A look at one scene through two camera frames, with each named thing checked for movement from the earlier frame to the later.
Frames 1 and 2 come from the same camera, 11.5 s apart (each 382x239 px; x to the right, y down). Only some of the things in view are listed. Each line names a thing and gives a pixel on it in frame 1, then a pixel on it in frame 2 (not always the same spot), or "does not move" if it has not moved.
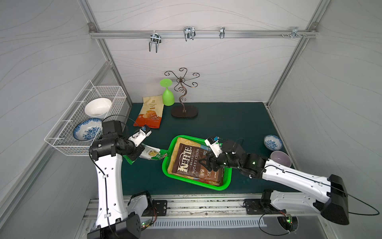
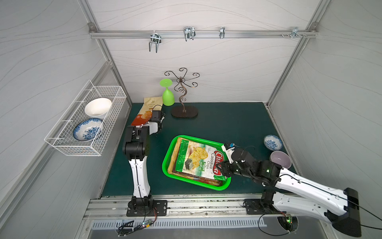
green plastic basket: (227, 175) does not move
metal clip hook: (189, 32) does not move
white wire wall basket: (74, 133) does not move
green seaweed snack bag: (150, 153) -> (200, 159)
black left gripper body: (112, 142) -> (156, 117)
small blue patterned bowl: (272, 142) does not move
